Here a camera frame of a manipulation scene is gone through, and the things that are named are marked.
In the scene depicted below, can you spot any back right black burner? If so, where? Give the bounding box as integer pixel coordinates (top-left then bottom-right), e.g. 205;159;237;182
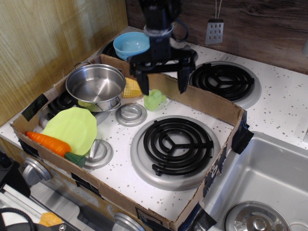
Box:
190;63;255;101

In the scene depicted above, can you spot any light blue bowl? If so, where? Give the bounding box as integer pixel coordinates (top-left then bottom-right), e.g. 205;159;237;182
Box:
113;32;150;60

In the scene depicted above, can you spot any black burner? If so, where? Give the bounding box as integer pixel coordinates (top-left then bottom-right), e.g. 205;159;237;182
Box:
143;117;214;176
102;41;118;58
47;91;75;119
190;63;255;101

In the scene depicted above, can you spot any grey front stove knob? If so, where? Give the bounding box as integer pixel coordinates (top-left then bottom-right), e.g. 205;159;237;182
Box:
84;140;113;169

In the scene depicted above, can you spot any stainless steel pot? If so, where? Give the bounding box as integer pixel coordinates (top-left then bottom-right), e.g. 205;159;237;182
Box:
65;62;126;113

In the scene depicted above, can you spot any brown cardboard fence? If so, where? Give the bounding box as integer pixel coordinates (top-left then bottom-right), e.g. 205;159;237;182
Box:
12;74;246;231

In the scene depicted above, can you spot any metal pot lid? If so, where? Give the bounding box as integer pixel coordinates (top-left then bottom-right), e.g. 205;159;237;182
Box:
223;201;290;231

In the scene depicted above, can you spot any grey centre stove knob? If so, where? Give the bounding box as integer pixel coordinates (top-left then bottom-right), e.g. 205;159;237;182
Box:
115;103;147;127

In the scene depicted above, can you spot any back left black burner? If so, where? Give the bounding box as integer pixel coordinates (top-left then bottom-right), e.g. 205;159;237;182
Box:
102;41;118;58

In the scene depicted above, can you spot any light green plastic plate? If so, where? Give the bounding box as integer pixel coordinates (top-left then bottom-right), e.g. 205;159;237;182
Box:
42;107;97;155

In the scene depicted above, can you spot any front left black burner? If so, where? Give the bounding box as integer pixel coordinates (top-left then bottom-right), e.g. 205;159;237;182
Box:
47;91;75;119

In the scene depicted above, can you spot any black cable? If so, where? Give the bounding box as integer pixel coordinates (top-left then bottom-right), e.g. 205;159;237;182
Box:
0;207;36;231

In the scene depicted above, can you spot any front right black burner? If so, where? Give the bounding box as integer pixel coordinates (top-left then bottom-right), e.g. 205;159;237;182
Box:
143;117;214;176

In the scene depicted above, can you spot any green toy broccoli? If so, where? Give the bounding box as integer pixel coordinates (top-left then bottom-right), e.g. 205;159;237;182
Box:
144;89;167;111

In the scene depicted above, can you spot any stainless steel sink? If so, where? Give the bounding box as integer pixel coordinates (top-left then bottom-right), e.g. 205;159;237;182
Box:
204;132;308;231

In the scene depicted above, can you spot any orange sponge piece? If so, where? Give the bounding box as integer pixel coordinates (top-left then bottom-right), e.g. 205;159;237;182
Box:
39;212;63;227

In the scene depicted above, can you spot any grey oven knob left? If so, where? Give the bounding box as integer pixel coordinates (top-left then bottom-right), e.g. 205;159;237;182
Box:
23;157;52;186

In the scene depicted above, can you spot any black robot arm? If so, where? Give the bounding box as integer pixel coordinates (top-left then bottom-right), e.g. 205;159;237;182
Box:
128;0;197;95

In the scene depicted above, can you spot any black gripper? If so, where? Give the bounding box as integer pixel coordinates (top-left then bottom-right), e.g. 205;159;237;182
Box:
128;26;197;95

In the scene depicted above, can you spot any grey oven knob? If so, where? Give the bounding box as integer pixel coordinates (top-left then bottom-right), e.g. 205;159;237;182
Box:
23;157;52;186
112;212;139;231

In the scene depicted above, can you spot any yellow toy corn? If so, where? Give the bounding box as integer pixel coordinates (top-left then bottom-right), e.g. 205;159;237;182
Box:
122;77;142;98

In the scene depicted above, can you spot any hanging metal spatula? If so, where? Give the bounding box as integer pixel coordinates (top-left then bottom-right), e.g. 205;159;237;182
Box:
205;0;224;45

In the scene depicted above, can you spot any grey oven knob bottom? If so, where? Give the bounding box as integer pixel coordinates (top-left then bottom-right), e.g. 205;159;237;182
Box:
112;212;139;231

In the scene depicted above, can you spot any orange toy carrot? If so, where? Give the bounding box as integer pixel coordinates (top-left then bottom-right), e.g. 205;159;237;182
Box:
26;131;86;167

